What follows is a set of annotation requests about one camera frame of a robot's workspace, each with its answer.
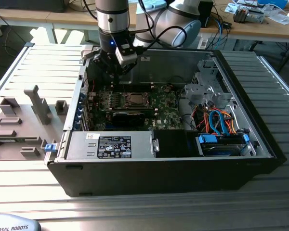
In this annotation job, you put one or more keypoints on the hard disk in blue carrier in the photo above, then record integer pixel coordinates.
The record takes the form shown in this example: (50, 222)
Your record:
(219, 150)

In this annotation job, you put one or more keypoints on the grey power supply unit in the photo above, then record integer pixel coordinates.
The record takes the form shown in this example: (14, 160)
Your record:
(82, 146)

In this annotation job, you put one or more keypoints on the blue box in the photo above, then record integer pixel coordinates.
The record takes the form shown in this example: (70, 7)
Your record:
(274, 3)

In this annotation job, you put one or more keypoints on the blue case latch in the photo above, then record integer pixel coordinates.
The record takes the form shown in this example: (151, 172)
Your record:
(50, 147)

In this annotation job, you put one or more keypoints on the green motherboard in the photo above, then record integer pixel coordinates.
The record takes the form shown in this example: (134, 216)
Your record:
(169, 113)

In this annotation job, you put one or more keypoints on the metal drive cage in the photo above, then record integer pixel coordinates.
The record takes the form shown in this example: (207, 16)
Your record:
(202, 92)

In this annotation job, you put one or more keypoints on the white paper sheet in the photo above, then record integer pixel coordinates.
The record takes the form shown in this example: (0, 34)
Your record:
(280, 18)

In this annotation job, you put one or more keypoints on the metal locking lever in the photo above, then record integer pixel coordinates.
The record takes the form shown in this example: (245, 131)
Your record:
(123, 88)

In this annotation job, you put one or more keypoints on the black upright box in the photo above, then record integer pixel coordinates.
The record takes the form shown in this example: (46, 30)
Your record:
(207, 14)

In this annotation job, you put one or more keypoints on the wooden desk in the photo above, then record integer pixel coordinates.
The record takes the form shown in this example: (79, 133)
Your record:
(62, 19)
(255, 30)

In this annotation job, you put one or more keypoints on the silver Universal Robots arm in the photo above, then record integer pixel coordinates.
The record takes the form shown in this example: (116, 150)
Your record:
(113, 19)

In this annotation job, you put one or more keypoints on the CPU socket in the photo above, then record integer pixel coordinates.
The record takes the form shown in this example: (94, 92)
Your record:
(129, 106)

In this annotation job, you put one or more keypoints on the black box on desk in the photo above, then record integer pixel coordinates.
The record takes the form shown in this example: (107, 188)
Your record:
(31, 6)

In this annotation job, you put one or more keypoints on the black PC case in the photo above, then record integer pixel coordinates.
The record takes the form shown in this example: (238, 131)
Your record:
(135, 178)

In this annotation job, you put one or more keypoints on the white case label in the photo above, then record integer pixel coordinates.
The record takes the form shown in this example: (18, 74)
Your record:
(145, 58)

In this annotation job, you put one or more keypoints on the grey metal device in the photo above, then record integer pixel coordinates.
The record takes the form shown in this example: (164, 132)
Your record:
(254, 16)

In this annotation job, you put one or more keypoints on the black plastic shroud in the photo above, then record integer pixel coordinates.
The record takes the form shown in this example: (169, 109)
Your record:
(173, 144)

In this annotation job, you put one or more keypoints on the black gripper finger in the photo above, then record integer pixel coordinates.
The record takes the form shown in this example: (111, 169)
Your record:
(106, 62)
(128, 69)

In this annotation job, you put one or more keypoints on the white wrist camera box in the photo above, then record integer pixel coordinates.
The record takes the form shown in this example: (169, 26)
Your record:
(126, 56)

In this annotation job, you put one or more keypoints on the grey parts rack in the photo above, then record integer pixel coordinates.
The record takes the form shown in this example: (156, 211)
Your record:
(26, 134)

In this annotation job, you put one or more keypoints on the black graphics card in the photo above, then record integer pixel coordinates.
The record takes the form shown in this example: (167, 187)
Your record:
(127, 119)

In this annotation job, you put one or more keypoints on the grey Universal Robots housing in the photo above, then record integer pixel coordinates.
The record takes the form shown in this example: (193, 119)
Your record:
(12, 223)

